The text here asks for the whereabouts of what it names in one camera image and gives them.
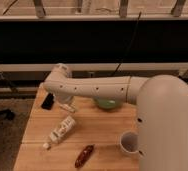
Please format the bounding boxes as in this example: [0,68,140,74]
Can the small white packet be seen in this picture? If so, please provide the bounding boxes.
[59,104,76,113]

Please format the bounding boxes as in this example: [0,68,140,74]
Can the white plastic bottle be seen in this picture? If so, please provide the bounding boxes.
[43,116,76,150]

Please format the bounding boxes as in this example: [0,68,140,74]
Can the black office chair base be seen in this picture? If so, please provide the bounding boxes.
[0,109,15,120]

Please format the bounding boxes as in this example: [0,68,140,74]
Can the green ceramic bowl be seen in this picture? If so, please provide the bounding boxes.
[94,99,122,110]

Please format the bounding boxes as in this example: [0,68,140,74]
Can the black hanging cable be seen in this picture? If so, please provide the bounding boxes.
[109,11,143,78]

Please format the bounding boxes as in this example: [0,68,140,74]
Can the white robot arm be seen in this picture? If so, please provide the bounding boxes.
[43,64,188,171]

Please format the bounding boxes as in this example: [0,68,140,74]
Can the white paper cup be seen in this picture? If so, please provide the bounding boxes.
[119,131,138,157]

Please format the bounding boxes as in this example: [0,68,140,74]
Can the black smartphone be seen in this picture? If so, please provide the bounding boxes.
[41,93,54,110]

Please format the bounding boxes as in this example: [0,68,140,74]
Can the long metal rail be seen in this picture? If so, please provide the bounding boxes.
[0,63,188,80]

